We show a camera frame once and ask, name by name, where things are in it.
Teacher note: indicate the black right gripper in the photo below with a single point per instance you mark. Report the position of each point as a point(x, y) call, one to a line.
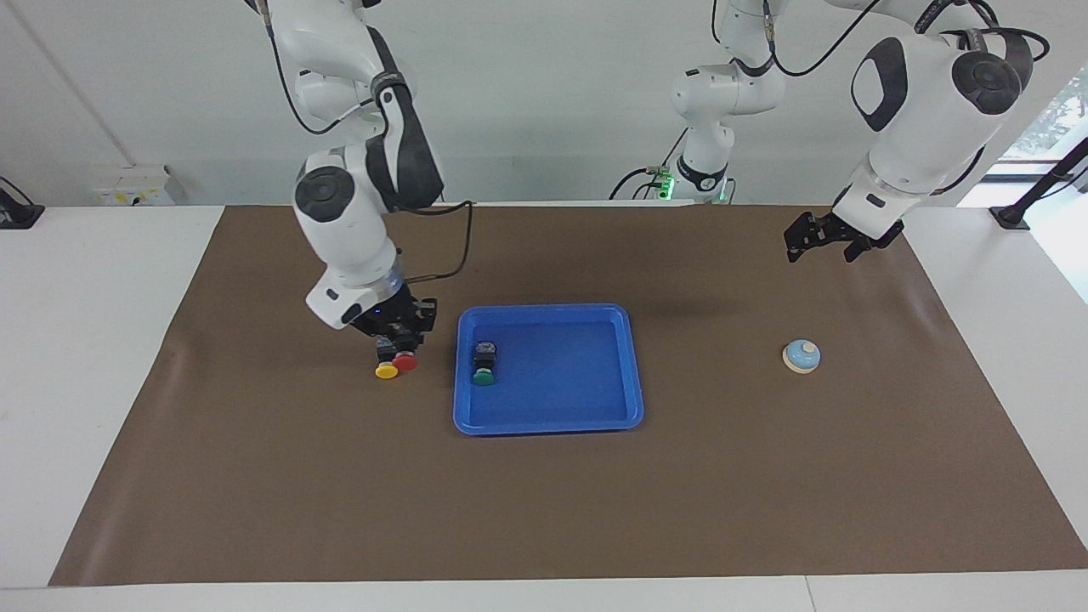
point(395, 310)

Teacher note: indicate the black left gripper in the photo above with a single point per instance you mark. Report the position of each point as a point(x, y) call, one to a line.
point(858, 225)

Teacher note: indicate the red push button switch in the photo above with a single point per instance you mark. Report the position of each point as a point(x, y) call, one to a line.
point(405, 363)

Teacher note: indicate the yellow push button switch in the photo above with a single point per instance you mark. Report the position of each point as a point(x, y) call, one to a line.
point(386, 371)

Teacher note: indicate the green push button switch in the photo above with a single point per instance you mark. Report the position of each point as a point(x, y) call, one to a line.
point(484, 365)

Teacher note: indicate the light blue desk bell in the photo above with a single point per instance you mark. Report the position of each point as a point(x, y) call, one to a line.
point(801, 357)

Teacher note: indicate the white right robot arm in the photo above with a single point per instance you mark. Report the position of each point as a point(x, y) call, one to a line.
point(348, 229)

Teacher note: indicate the blue plastic tray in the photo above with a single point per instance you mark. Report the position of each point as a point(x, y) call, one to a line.
point(561, 382)

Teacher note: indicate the black stand with pole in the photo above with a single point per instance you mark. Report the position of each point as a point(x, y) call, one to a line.
point(1016, 212)

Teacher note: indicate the brown table mat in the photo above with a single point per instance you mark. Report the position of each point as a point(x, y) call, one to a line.
point(544, 510)

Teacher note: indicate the window with green foliage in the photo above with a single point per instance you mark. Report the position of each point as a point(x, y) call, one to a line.
point(1058, 115)

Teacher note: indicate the white wall socket box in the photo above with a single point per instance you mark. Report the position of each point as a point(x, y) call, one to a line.
point(132, 187)

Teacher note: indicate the black clamp mount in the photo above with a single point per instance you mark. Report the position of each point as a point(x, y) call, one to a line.
point(17, 214)

